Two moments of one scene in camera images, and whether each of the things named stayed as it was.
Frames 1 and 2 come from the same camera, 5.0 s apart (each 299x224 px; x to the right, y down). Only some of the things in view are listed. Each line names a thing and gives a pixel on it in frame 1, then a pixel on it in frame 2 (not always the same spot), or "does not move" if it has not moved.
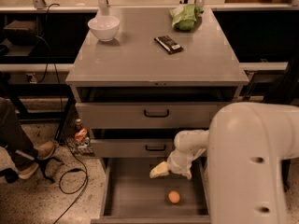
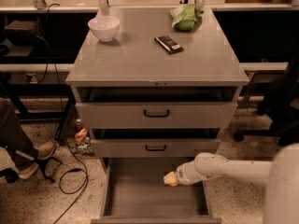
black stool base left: x=12 y=176 does not move
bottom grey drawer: x=130 y=196 does not move
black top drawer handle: x=157 y=115 does not move
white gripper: x=176 y=167 -> x=182 y=175
